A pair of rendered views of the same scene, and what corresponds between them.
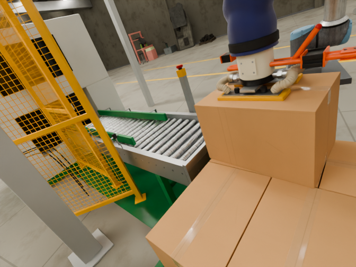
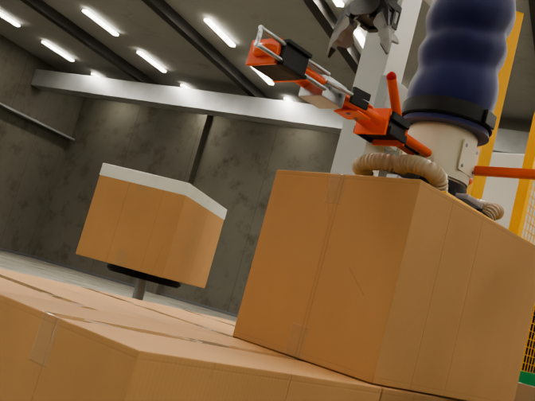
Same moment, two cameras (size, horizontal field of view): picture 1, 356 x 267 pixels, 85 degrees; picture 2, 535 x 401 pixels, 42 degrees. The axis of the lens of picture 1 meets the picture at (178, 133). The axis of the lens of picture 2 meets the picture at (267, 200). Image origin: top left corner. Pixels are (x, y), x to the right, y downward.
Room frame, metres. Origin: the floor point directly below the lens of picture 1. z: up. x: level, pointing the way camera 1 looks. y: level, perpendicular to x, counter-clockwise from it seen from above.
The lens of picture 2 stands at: (0.37, -2.09, 0.64)
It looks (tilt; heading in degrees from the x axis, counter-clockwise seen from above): 8 degrees up; 83
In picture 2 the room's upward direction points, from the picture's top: 15 degrees clockwise
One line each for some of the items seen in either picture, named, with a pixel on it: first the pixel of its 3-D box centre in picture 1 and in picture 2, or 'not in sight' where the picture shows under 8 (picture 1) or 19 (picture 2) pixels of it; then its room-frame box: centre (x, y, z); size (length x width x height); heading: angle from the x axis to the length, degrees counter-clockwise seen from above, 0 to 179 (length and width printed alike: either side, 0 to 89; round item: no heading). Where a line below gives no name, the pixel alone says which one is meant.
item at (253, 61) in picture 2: not in sight; (277, 60); (0.48, -0.85, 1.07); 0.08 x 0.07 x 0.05; 38
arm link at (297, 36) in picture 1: (303, 40); not in sight; (1.41, -1.10, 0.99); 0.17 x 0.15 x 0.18; 53
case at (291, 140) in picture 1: (263, 122); (396, 291); (0.94, -0.48, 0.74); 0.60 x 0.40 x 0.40; 36
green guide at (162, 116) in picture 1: (127, 112); not in sight; (2.56, 0.55, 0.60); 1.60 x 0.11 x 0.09; 40
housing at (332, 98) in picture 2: not in sight; (322, 91); (0.59, -0.77, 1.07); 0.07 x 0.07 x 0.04; 38
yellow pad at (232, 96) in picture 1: (250, 92); not in sight; (0.90, -0.41, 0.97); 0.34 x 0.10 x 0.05; 38
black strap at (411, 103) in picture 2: (252, 41); (447, 118); (0.96, -0.49, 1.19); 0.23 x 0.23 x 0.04
